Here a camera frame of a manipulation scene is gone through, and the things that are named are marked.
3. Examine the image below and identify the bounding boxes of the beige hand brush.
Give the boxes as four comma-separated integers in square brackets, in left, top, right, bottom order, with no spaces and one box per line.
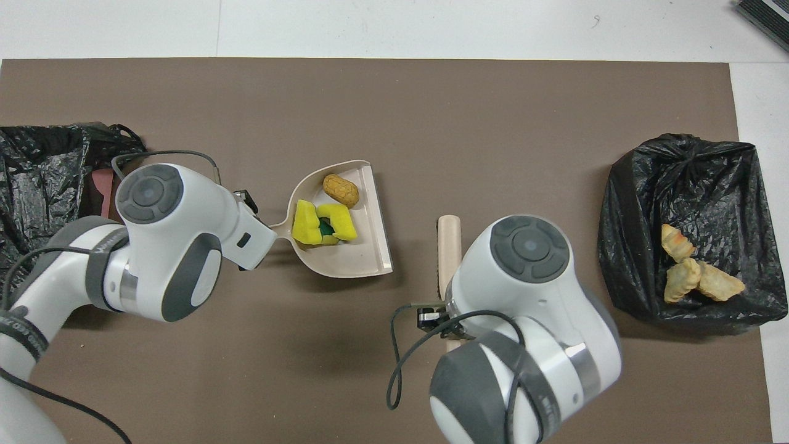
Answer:
[436,215,470,353]

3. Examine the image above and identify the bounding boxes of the beige plastic dustpan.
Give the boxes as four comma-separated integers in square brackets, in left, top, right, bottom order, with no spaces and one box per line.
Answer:
[269,160,395,280]

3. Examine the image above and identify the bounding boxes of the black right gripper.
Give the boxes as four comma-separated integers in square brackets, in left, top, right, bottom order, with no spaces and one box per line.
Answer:
[411,299,470,341]

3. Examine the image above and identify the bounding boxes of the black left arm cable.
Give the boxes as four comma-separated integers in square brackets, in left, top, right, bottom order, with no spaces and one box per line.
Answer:
[0,149,223,444]

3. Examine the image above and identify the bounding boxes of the pale fried dumpling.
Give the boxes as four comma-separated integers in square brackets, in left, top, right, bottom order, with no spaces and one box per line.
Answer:
[697,262,747,302]
[664,258,703,305]

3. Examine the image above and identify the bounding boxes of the brown fried nugget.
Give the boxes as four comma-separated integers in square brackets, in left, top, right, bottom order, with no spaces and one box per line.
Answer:
[322,173,361,209]

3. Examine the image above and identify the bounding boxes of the pink trash bin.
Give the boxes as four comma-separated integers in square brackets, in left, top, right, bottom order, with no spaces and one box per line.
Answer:
[92,170,118,220]

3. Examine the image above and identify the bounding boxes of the golden croissant piece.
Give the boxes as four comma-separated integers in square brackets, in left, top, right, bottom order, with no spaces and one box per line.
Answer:
[661,223,698,265]

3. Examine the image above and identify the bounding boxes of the brown table mat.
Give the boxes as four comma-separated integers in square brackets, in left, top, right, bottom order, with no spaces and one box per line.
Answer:
[0,57,775,444]

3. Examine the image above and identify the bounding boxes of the dark grey ribbed device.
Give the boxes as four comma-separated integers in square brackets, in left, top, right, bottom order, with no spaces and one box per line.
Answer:
[733,0,789,54]

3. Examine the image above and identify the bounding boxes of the loose black trash bag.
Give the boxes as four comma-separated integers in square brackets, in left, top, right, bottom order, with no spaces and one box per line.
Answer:
[0,122,149,292]

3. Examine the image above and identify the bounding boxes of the bin covered by black bag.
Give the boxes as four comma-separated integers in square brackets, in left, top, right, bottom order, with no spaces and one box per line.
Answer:
[597,133,789,331]

